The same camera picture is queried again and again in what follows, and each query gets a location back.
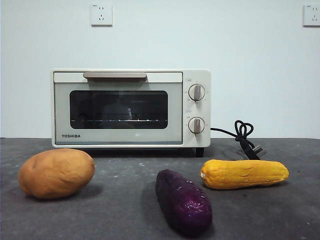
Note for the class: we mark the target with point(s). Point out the brown potato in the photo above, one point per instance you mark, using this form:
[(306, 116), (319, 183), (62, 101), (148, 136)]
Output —
[(56, 173)]

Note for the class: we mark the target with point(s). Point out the purple sweet potato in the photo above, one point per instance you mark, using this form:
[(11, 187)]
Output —
[(182, 202)]

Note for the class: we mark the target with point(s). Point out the white Toshiba toaster oven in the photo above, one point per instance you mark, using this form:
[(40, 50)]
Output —
[(200, 110)]

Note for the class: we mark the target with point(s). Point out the white wall socket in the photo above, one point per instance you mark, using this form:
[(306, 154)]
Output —
[(101, 15), (312, 15)]

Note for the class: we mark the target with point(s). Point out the yellow corn cob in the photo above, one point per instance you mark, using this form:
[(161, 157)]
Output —
[(245, 173)]

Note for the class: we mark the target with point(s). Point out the round white oven knob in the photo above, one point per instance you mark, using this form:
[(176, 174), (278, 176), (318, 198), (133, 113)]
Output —
[(197, 92), (196, 125)]

